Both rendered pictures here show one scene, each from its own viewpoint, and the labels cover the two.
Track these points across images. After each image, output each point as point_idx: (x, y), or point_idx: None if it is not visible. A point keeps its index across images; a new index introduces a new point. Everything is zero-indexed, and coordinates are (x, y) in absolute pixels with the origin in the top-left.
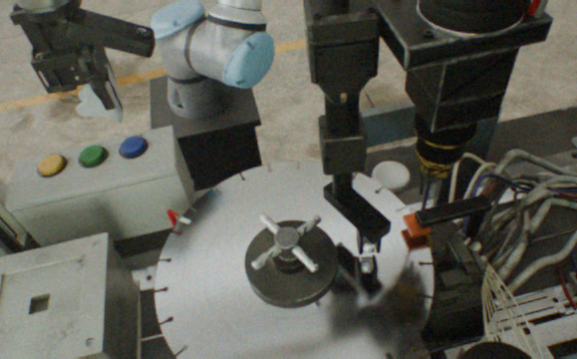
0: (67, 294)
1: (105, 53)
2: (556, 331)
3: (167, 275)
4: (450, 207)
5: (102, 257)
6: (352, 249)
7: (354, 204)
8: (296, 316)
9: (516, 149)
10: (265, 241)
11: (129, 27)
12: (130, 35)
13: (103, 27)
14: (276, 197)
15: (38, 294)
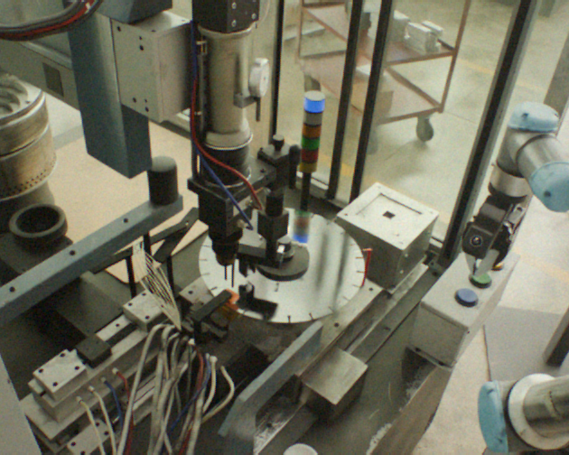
0: (382, 223)
1: (499, 244)
2: (129, 341)
3: (333, 228)
4: (213, 303)
5: (387, 239)
6: (256, 277)
7: (259, 251)
8: (258, 241)
9: (192, 442)
10: (302, 255)
11: (483, 235)
12: (472, 230)
13: (482, 214)
14: (321, 283)
15: (395, 217)
